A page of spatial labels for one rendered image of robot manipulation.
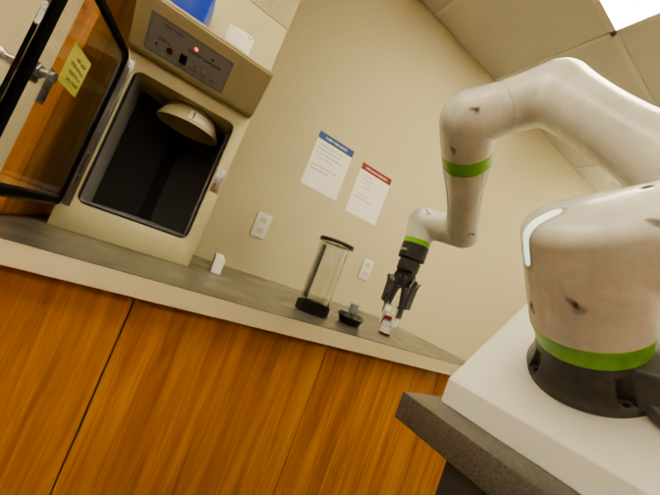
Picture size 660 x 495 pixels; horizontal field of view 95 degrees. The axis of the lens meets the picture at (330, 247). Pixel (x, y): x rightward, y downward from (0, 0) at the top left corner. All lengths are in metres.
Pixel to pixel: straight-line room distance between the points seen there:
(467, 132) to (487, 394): 0.49
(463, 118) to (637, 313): 0.45
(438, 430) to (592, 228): 0.30
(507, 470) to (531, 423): 0.09
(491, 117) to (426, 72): 1.37
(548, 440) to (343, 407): 0.55
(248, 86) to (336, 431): 0.96
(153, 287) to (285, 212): 0.90
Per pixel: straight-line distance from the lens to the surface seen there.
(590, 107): 0.68
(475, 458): 0.47
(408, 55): 2.01
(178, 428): 0.80
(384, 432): 1.07
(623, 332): 0.47
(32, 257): 0.67
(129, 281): 0.65
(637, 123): 0.63
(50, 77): 0.70
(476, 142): 0.74
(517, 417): 0.52
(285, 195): 1.45
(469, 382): 0.55
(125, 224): 0.94
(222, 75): 0.95
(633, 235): 0.42
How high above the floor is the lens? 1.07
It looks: 5 degrees up
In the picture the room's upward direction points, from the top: 21 degrees clockwise
